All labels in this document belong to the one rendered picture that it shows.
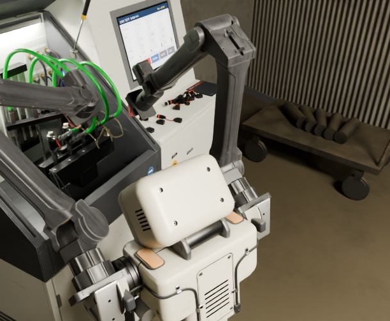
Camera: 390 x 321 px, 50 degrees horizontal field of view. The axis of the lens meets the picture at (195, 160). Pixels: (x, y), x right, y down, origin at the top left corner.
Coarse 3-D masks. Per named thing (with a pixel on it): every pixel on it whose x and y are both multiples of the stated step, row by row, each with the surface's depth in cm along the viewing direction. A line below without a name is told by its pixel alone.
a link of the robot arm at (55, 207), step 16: (0, 144) 82; (0, 160) 81; (16, 160) 83; (16, 176) 83; (32, 176) 84; (32, 192) 84; (48, 192) 86; (48, 208) 85; (64, 208) 86; (80, 208) 87; (96, 208) 92; (48, 224) 87; (80, 224) 86; (96, 224) 89; (96, 240) 88
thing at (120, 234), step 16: (112, 224) 162; (112, 240) 165; (128, 240) 176; (112, 256) 168; (64, 272) 143; (64, 288) 146; (64, 304) 148; (80, 304) 158; (64, 320) 151; (80, 320) 161
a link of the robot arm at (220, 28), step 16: (224, 16) 90; (208, 32) 87; (224, 32) 88; (240, 32) 89; (208, 48) 89; (224, 48) 85; (240, 48) 87; (224, 64) 86; (240, 64) 88; (224, 80) 91; (240, 80) 91; (224, 96) 94; (240, 96) 95; (224, 112) 97; (240, 112) 99; (224, 128) 99; (224, 144) 103; (224, 160) 107; (240, 160) 112
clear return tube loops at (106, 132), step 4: (104, 112) 174; (116, 120) 173; (120, 124) 173; (80, 128) 163; (104, 128) 178; (120, 128) 174; (104, 132) 179; (108, 132) 177; (92, 136) 162; (100, 136) 173; (112, 136) 176; (116, 136) 177; (96, 140) 163; (112, 140) 171; (96, 144) 163
